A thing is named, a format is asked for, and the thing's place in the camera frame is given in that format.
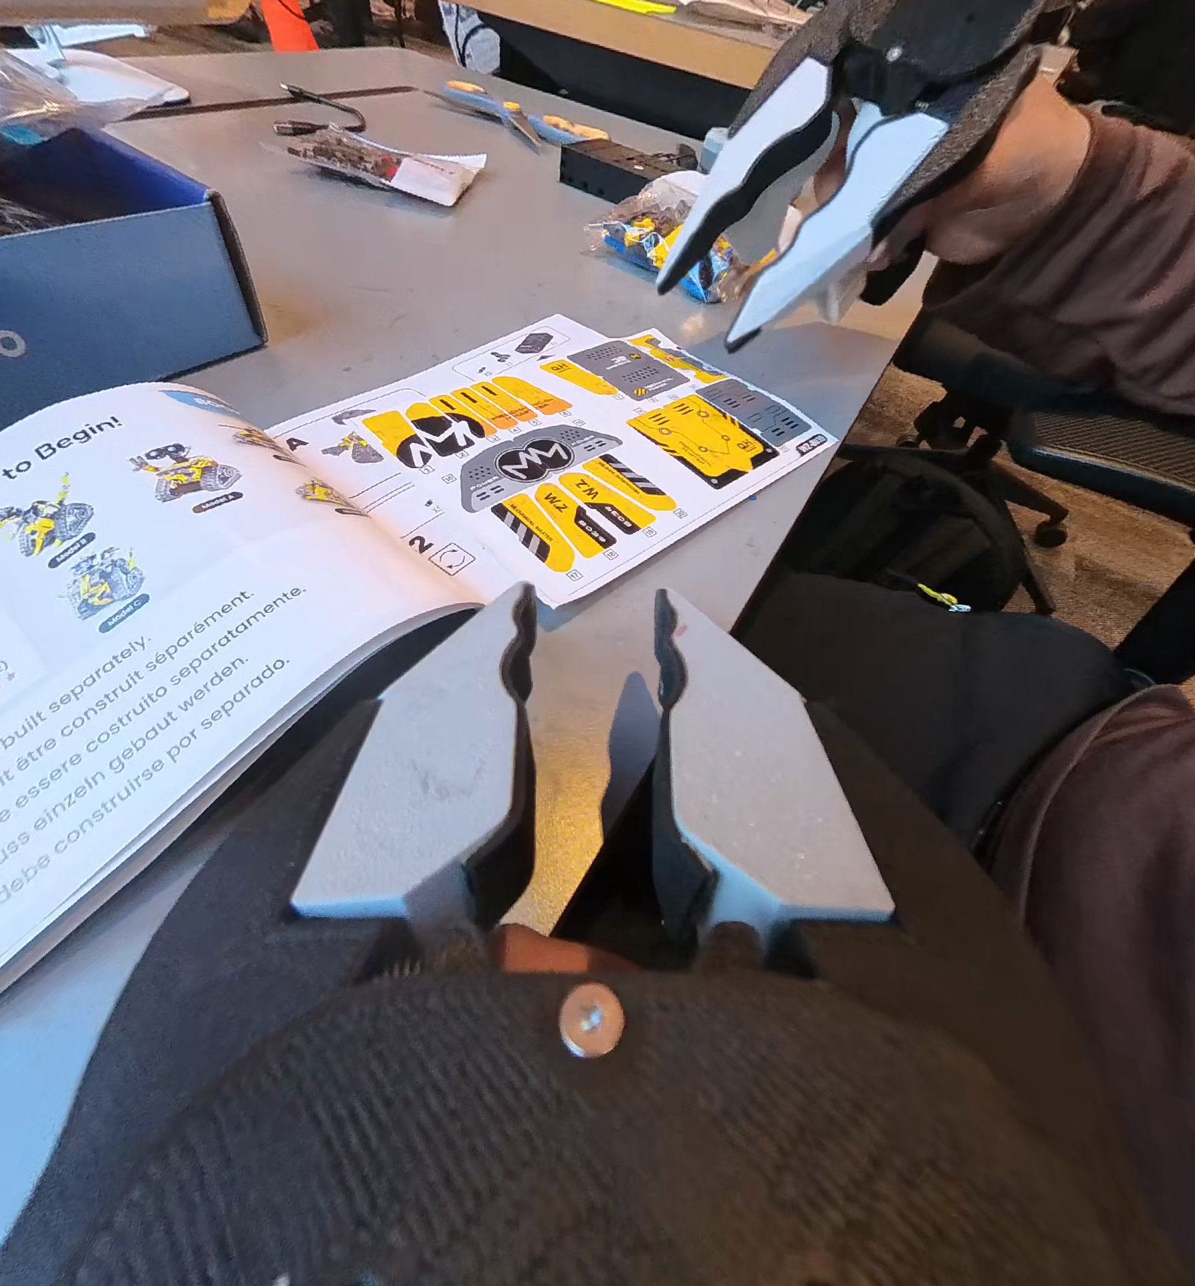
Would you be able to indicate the person's right forearm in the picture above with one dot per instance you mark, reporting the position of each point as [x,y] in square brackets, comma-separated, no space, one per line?
[1160,282]

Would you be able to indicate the black battery box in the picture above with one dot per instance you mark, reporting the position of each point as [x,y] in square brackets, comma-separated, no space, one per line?
[606,167]

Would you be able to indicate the orange cone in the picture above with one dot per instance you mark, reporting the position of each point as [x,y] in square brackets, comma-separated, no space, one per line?
[288,22]

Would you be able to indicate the small clear bag of parts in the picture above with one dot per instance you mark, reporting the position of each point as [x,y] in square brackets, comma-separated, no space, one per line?
[637,227]

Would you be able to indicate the black office chair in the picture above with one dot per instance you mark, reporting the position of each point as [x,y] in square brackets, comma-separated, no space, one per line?
[1109,452]

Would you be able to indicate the clear bag of yellow parts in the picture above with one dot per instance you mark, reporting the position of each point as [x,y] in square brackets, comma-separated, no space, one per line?
[4,101]

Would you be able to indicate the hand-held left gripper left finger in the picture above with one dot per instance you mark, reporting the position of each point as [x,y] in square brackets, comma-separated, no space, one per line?
[416,805]

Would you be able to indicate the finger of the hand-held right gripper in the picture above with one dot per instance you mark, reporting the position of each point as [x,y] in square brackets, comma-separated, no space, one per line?
[778,121]
[888,162]

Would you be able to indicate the person's right hand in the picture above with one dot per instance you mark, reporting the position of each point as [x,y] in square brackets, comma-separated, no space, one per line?
[1019,171]

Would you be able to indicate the blue and yellow tool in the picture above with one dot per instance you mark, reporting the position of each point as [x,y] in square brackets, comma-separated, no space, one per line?
[476,99]

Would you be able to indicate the clear bag of dark parts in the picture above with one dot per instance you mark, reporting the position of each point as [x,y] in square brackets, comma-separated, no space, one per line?
[426,176]

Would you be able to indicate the blue cardboard kit box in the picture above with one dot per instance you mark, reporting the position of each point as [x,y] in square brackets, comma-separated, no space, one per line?
[104,302]

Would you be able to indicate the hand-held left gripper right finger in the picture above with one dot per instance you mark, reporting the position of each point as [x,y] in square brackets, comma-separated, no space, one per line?
[767,805]

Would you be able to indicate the yellow grey sticker sheet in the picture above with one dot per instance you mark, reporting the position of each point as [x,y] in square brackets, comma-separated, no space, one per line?
[606,472]

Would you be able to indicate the grey background table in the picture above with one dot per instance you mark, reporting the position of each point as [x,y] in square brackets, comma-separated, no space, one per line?
[657,41]

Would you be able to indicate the white instruction booklet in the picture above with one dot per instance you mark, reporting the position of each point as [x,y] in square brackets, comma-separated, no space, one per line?
[155,704]

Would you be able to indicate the white printed cloth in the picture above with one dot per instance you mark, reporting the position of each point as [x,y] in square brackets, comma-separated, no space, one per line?
[471,36]

